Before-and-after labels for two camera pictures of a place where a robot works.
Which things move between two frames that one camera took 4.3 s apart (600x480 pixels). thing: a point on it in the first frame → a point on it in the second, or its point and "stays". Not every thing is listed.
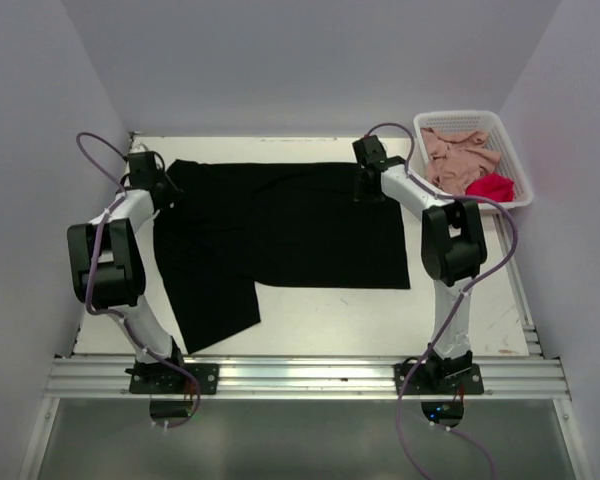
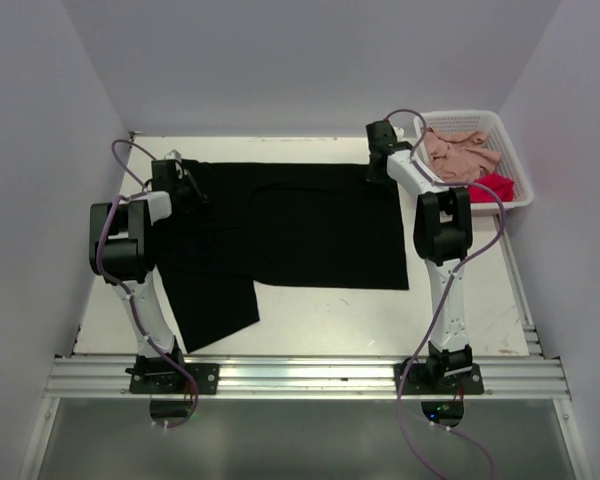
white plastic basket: [467, 122] stays
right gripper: [362, 196] → [378, 178]
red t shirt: [492, 186] stays
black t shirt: [232, 225] stays
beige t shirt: [454, 160] stays
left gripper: [172, 195] → [197, 200]
